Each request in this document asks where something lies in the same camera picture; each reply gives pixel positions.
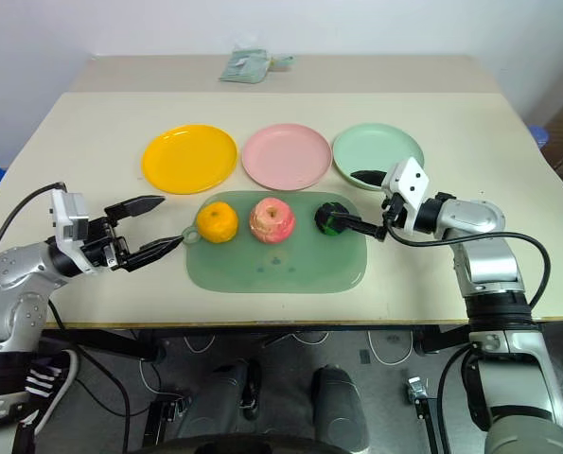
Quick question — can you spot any orange fruit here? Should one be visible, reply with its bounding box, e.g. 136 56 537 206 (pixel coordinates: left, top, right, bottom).
195 201 240 244

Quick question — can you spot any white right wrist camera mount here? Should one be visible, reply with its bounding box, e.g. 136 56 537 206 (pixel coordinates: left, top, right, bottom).
381 156 430 236

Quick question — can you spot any grey green robot torso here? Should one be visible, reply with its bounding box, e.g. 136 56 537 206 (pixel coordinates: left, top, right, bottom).
483 414 563 454

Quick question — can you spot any black floor cable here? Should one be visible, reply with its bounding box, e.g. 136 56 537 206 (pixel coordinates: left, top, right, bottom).
75 347 152 420

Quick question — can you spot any green printed plastic packet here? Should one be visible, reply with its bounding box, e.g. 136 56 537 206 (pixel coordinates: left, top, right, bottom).
218 45 271 86

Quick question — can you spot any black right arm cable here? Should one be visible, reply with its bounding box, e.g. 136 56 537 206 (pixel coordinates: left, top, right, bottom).
385 225 553 308

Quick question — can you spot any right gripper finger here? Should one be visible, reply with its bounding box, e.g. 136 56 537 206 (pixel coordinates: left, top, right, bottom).
329 212 389 241
350 167 388 186

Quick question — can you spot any light green plate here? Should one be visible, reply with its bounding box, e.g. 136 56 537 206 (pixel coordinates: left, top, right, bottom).
332 122 426 193

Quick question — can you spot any translucent green cutting board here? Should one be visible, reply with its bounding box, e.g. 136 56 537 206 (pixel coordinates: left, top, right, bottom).
181 189 369 295

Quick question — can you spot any dark rounded robot leg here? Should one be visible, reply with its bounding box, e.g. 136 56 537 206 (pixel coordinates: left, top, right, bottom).
179 358 264 439
310 365 371 450

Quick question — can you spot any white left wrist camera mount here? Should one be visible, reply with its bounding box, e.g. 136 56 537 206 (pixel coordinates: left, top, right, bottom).
49 190 91 248

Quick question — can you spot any yellow plate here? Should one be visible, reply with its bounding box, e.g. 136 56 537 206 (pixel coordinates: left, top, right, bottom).
141 124 239 196

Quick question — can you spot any pink plate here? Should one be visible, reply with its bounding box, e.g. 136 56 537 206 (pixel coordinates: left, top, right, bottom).
241 123 334 192

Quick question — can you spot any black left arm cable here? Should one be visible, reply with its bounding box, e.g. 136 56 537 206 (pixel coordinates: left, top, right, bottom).
0 181 69 289

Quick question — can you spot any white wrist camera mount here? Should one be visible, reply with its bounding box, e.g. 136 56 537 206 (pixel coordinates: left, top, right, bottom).
49 190 91 248
381 156 430 236

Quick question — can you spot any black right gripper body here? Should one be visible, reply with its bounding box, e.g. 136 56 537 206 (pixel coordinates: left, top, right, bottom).
379 189 409 233

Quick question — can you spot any metal caster wheel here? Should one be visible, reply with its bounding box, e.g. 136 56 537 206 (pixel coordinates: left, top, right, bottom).
405 375 430 406

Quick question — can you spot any blue round lid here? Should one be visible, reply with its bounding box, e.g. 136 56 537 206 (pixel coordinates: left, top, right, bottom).
526 123 554 152

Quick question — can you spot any dark green avocado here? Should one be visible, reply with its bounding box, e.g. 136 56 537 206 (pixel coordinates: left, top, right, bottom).
313 201 354 236

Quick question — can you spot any white floor cable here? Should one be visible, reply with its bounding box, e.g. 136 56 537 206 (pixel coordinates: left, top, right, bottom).
366 329 413 366

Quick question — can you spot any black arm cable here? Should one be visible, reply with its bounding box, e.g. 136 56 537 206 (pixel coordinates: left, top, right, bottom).
0 181 69 289
385 225 553 308

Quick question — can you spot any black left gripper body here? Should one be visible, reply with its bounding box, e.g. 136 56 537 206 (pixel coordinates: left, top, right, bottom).
81 214 132 274

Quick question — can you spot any black table frame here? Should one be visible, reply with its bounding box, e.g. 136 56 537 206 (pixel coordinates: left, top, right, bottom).
42 324 474 364

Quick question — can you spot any pink red apple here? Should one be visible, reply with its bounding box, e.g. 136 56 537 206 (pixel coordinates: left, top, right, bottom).
248 197 297 245

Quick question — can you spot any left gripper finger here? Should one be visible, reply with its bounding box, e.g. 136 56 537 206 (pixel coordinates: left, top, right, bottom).
119 234 185 274
104 194 166 224

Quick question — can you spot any small pale green object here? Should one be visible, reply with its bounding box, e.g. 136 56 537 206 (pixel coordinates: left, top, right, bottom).
267 53 298 71

